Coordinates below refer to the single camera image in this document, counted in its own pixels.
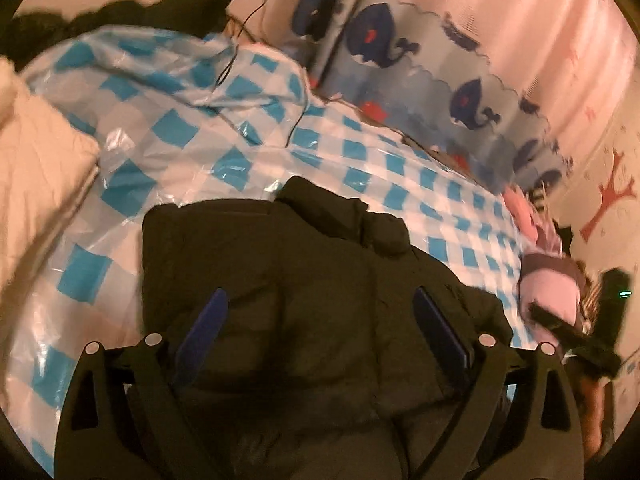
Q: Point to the pink puffer jacket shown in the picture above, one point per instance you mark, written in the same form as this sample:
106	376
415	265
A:
548	277

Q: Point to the black garment by wall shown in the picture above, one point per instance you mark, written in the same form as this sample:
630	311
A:
29	34

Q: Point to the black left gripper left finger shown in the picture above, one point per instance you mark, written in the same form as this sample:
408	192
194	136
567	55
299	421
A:
121	418

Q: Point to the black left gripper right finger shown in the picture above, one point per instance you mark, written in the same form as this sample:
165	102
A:
517	418

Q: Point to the blue white checkered bed cover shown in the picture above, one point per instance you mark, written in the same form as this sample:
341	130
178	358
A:
180	119

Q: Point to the whale pattern curtain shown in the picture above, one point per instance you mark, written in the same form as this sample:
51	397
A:
424	68

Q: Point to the dark olive puffer jacket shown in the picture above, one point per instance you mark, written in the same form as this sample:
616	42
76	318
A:
320	370

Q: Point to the white folded puffer garment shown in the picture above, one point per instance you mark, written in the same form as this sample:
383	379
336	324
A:
46	167

